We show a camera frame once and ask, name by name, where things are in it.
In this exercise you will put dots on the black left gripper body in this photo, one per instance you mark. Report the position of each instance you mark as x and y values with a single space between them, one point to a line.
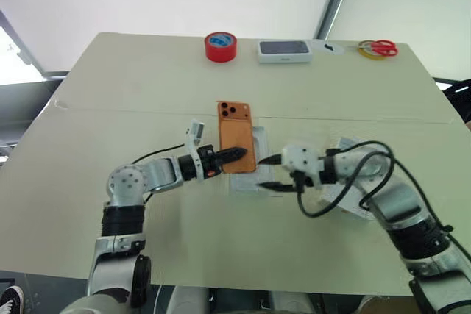
209 161

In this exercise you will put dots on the clear plastic packaging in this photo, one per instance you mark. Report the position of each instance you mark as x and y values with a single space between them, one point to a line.
250 183

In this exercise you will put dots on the white box with dark picture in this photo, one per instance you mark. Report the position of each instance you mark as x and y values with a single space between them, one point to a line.
285 51

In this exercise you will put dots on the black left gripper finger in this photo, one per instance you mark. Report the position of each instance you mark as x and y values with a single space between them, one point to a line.
233 154

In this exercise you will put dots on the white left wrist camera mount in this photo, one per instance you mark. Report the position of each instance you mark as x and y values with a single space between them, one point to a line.
195 134

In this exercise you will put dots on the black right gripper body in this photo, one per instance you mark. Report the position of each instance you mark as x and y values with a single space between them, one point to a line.
293 175

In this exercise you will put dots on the white paper card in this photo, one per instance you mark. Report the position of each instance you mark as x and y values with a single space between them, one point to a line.
336 46

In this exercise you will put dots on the red tape roll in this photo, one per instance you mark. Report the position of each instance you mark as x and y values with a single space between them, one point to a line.
221 51

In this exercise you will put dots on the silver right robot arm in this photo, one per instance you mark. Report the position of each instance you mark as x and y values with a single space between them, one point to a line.
401 196

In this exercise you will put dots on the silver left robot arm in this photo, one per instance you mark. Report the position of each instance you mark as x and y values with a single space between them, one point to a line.
127 181

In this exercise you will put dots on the black and white sneaker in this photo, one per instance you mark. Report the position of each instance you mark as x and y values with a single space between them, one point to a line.
11 299

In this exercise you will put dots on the orange smartphone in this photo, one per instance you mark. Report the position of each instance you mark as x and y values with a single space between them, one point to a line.
235 126

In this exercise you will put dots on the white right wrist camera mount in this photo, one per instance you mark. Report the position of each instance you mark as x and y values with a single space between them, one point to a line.
301 159

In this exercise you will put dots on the black object beside table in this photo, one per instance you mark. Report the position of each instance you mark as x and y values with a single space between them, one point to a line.
458 97

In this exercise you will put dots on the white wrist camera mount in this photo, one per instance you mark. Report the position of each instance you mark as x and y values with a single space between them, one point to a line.
301 159
195 134

